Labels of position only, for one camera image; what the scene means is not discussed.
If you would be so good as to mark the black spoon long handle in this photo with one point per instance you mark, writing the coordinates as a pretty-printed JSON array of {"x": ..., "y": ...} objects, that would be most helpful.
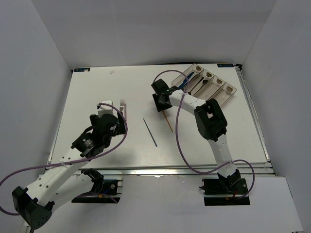
[{"x": 194, "y": 89}]

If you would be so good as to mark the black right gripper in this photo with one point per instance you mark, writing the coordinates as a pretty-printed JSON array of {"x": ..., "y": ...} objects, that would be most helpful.
[{"x": 159, "y": 107}]

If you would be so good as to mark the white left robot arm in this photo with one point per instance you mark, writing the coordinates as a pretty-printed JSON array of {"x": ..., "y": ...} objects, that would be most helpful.
[{"x": 36, "y": 202}]

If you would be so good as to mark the right blue corner marker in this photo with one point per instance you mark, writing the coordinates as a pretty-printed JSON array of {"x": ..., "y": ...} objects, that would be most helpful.
[{"x": 223, "y": 65}]

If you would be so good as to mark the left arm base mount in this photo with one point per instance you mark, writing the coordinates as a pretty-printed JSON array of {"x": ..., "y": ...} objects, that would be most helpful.
[{"x": 103, "y": 191}]

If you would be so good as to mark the blue knife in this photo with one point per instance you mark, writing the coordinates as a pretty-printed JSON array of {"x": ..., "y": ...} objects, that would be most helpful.
[{"x": 185, "y": 81}]

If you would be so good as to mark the green handled fork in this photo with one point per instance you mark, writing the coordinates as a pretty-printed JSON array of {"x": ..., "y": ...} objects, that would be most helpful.
[{"x": 122, "y": 105}]

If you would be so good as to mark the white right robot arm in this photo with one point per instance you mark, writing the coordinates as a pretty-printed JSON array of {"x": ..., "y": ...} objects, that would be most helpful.
[{"x": 211, "y": 124}]

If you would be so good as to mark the smoky clear divided organizer tray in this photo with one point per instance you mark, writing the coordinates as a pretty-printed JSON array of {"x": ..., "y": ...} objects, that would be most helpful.
[{"x": 216, "y": 88}]

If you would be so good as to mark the blue chopstick lower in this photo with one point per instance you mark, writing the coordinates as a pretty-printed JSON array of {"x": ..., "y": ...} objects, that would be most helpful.
[{"x": 149, "y": 131}]

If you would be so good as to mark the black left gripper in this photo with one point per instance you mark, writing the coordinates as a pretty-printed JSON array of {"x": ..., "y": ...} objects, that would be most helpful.
[{"x": 120, "y": 128}]

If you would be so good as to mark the aluminium table edge rail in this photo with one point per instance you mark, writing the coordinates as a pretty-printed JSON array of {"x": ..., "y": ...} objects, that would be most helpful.
[{"x": 261, "y": 169}]

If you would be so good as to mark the left blue corner marker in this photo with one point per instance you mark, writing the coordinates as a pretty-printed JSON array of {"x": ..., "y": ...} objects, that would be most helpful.
[{"x": 85, "y": 69}]

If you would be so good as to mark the blue corner marker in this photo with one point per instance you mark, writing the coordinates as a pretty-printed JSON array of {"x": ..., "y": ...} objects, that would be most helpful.
[
  {"x": 85, "y": 69},
  {"x": 223, "y": 65}
]

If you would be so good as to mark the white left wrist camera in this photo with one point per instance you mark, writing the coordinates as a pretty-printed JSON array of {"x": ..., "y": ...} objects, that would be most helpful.
[{"x": 104, "y": 109}]

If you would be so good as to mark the orange chopstick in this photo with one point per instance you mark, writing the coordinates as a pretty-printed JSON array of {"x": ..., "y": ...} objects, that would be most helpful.
[{"x": 167, "y": 120}]

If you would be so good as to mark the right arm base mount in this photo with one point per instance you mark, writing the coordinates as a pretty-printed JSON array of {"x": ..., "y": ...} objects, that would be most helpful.
[{"x": 215, "y": 194}]

